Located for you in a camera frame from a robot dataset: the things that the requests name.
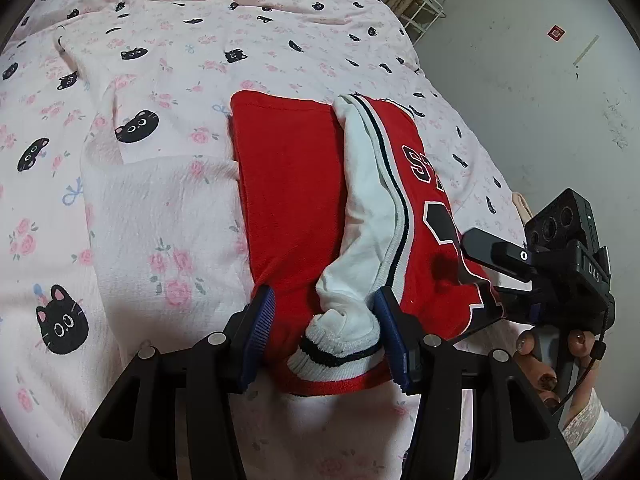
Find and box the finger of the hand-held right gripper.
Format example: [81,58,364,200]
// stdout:
[445,285,544,346]
[460,227,537,282]

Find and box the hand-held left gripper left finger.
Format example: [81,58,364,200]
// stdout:
[60,285,278,480]

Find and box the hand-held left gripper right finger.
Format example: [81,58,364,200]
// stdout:
[374,287,583,480]

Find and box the red and white jersey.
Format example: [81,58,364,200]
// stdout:
[229,91,506,396]

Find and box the person's right hand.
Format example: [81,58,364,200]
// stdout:
[515,329,608,410]

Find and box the beige cloth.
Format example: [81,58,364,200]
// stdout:
[512,192,534,224]

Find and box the pink cat print blanket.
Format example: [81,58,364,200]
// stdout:
[0,0,531,480]

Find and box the white wire shelf rack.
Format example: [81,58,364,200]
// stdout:
[402,0,448,43]

